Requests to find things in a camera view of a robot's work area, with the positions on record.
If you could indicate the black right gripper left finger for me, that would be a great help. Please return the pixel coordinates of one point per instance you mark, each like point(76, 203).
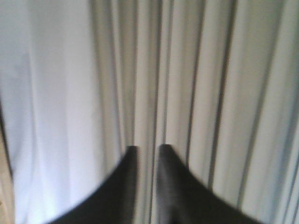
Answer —
point(114, 201)

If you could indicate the wooden bed frame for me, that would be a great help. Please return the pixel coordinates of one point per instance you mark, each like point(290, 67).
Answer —
point(6, 189)

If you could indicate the white curtain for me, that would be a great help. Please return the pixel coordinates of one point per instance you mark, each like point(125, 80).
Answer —
point(58, 99)

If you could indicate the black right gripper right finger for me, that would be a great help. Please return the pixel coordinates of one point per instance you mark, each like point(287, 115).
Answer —
point(182, 199)

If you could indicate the grey pleated curtain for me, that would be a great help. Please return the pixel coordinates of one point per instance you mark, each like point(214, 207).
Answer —
point(216, 79)

